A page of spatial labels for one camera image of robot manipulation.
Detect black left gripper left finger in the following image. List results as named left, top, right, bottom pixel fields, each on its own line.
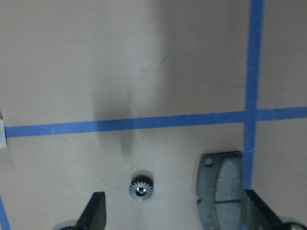
left=74, top=192, right=106, bottom=230

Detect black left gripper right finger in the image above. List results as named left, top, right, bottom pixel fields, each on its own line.
left=241, top=190, right=285, bottom=230

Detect dark grey brake pad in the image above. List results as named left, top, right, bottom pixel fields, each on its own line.
left=196, top=151, right=243, bottom=230

